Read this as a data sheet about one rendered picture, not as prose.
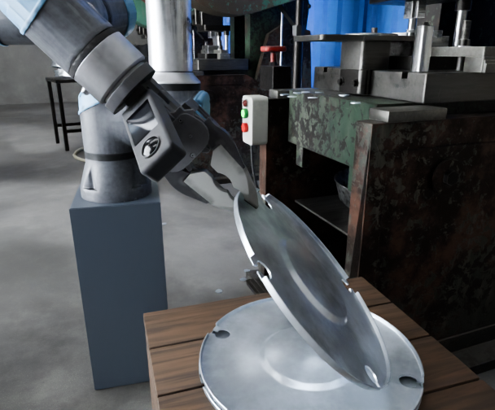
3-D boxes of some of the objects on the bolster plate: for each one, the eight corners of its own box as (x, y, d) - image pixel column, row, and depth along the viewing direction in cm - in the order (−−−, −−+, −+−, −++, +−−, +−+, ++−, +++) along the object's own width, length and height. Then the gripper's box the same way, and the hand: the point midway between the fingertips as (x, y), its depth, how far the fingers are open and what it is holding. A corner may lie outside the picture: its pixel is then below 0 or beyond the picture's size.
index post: (418, 72, 90) (425, 21, 86) (409, 71, 92) (414, 22, 89) (429, 71, 91) (436, 22, 87) (419, 71, 93) (425, 23, 90)
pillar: (455, 56, 104) (465, -10, 99) (449, 55, 106) (457, -8, 101) (462, 56, 105) (472, -9, 100) (455, 55, 107) (465, -8, 102)
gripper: (160, 54, 55) (278, 171, 60) (113, 107, 57) (230, 215, 62) (146, 54, 47) (282, 189, 52) (91, 117, 49) (228, 241, 54)
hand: (247, 205), depth 54 cm, fingers closed
